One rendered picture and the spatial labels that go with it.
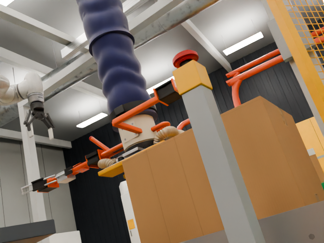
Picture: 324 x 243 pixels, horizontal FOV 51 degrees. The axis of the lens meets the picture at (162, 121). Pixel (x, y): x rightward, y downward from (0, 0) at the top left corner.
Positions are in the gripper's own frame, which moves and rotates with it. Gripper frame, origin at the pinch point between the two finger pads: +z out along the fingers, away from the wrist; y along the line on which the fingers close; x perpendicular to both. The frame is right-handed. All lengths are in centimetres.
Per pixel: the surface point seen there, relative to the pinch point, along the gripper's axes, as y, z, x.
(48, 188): -6.6, 32.8, -7.3
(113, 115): -10, 17, -61
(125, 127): -18, 28, -72
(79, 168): -6.1, 30.5, -30.3
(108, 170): -15, 40, -55
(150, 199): -18, 59, -75
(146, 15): 180, -179, 3
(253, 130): -19, 50, -120
